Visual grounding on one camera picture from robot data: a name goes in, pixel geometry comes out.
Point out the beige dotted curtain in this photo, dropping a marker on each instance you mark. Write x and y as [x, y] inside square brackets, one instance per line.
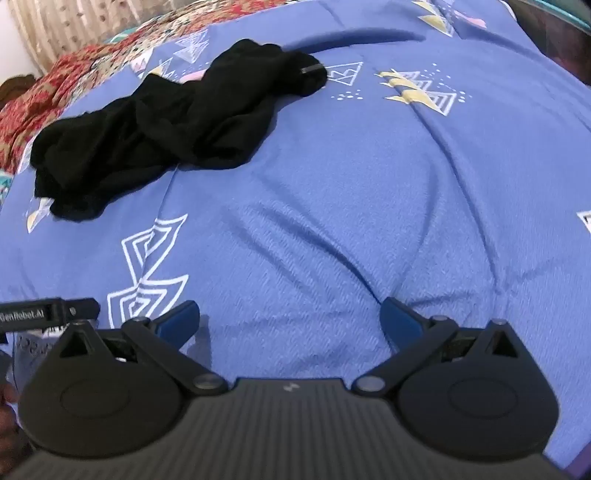
[50, 29]

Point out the blue patterned bedsheet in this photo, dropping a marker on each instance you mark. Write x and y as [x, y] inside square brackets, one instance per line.
[446, 163]

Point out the dark wooden headboard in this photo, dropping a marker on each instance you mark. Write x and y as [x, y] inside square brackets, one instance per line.
[14, 87]

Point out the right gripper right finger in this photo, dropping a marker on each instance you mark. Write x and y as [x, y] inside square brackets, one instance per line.
[414, 339]

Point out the red floral blanket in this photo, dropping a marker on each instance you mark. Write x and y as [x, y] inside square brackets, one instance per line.
[77, 73]

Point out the black pants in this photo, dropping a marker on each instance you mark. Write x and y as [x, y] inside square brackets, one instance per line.
[83, 163]

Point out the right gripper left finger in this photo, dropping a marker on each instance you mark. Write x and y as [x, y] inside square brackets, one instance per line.
[159, 341]

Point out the person's left hand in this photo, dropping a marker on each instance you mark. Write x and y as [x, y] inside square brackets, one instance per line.
[14, 445]

